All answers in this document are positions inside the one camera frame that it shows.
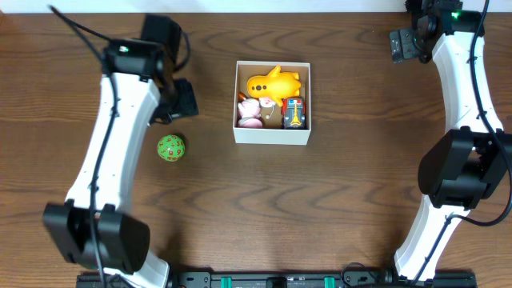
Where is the green number ball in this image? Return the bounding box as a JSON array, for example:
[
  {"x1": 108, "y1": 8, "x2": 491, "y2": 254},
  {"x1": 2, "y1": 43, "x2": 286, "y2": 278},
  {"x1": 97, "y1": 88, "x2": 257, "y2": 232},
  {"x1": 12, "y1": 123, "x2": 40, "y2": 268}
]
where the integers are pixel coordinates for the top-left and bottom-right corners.
[{"x1": 157, "y1": 134, "x2": 186, "y2": 162}]

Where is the pink pig toy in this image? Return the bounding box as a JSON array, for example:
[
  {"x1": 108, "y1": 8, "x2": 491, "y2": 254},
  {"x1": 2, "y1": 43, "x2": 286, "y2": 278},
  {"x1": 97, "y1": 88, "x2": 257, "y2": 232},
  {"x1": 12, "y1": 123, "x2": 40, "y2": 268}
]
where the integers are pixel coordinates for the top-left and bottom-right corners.
[{"x1": 237, "y1": 93, "x2": 263, "y2": 129}]

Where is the orange duck toy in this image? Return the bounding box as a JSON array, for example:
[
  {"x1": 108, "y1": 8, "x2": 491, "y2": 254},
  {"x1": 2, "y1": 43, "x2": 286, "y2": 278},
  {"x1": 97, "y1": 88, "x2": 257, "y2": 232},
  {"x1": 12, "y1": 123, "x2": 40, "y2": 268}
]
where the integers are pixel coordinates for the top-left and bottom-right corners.
[{"x1": 246, "y1": 65, "x2": 302, "y2": 107}]

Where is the red toy fire truck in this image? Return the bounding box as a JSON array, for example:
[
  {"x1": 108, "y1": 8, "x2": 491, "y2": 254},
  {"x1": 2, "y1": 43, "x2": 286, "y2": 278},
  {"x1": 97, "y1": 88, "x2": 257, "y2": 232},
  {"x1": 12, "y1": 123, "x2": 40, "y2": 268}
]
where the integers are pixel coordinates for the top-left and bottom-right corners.
[{"x1": 282, "y1": 98, "x2": 306, "y2": 130}]

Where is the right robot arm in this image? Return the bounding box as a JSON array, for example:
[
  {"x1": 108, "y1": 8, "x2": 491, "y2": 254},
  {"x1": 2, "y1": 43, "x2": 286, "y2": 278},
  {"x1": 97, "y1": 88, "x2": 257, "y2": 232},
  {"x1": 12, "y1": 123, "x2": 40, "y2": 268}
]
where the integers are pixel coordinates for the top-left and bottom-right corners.
[{"x1": 390, "y1": 0, "x2": 511, "y2": 287}]

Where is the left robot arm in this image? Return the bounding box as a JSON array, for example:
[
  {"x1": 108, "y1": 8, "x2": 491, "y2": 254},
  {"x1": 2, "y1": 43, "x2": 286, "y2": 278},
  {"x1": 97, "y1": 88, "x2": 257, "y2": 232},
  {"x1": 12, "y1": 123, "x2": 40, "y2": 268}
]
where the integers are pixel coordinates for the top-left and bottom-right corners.
[{"x1": 42, "y1": 14, "x2": 198, "y2": 287}]

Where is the white cardboard box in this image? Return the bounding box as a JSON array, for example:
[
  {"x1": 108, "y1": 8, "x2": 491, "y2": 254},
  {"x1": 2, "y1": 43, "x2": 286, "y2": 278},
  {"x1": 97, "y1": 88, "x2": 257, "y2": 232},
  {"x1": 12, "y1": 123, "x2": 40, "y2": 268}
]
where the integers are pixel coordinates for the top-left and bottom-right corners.
[{"x1": 233, "y1": 61, "x2": 312, "y2": 146}]

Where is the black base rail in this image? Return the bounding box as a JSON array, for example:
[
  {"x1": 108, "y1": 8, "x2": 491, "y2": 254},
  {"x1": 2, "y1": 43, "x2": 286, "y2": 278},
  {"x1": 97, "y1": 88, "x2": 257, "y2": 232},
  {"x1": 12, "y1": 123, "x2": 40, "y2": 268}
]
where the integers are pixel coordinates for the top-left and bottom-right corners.
[{"x1": 75, "y1": 270, "x2": 478, "y2": 288}]

